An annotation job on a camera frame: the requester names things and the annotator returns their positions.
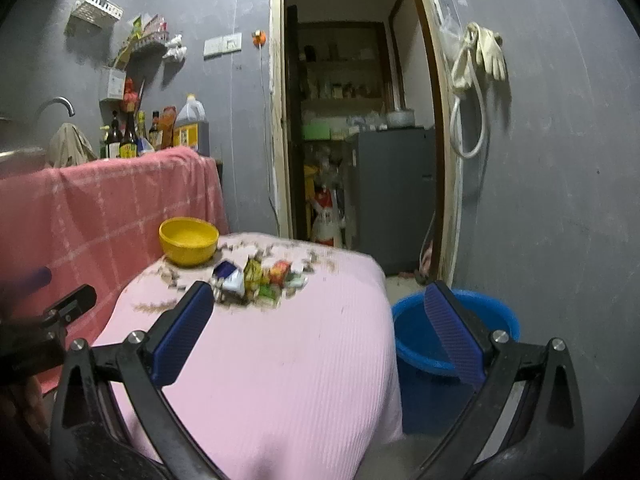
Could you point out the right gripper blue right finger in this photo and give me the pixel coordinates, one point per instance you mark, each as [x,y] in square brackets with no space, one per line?
[481,363]

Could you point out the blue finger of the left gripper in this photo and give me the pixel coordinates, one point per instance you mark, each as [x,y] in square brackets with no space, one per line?
[71,307]
[24,286]

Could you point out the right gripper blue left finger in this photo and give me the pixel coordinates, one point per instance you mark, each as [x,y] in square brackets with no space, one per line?
[150,361]

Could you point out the blue white carton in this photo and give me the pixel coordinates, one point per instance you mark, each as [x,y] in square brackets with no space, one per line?
[229,280]

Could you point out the yellow snack wrapper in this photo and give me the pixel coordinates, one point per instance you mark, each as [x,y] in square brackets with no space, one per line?
[252,275]

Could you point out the person left hand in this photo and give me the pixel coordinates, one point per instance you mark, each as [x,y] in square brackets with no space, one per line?
[23,399]

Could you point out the blue plastic bucket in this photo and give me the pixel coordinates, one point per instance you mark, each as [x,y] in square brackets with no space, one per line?
[432,396]

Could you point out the pink checked towel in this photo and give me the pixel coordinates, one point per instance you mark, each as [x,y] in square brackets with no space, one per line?
[97,224]

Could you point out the yellow plastic bowl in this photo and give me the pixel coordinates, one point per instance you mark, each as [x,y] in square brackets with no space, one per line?
[188,241]

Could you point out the beige rag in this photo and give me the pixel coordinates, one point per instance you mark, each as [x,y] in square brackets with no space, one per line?
[69,147]

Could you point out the pink floral table cloth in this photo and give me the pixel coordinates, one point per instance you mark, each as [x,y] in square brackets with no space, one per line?
[300,389]

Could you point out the red snack wrapper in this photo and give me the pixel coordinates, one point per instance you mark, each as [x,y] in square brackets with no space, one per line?
[279,272]

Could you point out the dark soy sauce bottle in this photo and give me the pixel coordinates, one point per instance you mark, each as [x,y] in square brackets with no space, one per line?
[128,146]

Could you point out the red white rice bag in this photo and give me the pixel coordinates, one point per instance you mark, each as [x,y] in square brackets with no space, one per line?
[326,228]

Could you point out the grey refrigerator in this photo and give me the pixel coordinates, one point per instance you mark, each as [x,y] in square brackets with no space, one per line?
[390,193]

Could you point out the large oil jug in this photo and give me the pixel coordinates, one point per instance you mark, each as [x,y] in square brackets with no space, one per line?
[191,127]

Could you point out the metal pot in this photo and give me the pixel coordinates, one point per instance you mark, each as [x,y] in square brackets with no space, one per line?
[401,119]

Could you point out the green storage box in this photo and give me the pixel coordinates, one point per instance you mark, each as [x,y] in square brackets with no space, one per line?
[316,131]

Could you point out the white rubber gloves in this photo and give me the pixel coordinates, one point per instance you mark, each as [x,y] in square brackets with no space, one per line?
[480,47]

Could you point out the wire wall spice rack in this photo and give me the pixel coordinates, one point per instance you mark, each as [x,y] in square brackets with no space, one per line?
[147,32]

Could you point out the white wall switch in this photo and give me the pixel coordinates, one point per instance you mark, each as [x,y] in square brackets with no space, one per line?
[222,45]

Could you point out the white wall basket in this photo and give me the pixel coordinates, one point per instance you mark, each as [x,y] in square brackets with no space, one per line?
[100,13]

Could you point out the orange wall hook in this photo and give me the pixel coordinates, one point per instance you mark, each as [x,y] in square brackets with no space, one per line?
[259,38]

